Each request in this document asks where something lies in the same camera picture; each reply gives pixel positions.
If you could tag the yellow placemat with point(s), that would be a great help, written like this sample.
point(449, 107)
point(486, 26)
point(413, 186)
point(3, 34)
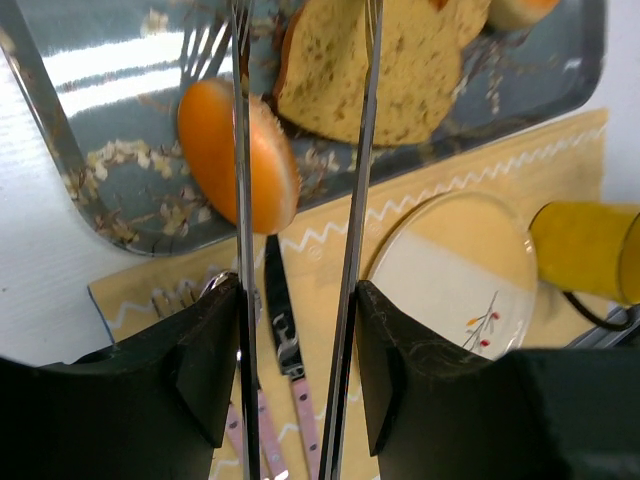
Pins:
point(563, 160)

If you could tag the orange sesame bun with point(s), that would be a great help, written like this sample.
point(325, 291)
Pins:
point(205, 131)

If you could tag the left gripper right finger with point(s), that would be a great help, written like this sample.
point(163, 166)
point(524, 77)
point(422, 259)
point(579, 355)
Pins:
point(437, 411)

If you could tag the bread slice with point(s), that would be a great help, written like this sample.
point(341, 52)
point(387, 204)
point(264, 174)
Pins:
point(325, 61)
point(466, 17)

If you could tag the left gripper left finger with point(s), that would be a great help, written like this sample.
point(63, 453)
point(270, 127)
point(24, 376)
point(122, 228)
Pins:
point(152, 406)

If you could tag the white and yellow plate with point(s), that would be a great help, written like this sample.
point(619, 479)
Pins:
point(462, 264)

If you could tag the pink handled knife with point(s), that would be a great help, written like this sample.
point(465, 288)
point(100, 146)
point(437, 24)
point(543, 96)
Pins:
point(288, 351)

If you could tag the pink handled fork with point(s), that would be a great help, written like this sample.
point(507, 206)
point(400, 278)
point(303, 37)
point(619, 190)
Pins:
point(166, 302)

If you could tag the metal serving tongs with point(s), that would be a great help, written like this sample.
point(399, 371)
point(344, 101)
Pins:
point(239, 21)

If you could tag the orange bagel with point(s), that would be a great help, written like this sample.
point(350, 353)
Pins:
point(511, 15)

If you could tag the aluminium frame rail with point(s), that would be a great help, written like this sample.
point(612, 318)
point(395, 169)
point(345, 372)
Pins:
point(601, 338)

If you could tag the pink handled spoon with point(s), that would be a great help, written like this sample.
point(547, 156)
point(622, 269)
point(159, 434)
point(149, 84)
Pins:
point(234, 424)

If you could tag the yellow mug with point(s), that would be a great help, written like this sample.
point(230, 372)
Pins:
point(593, 248)

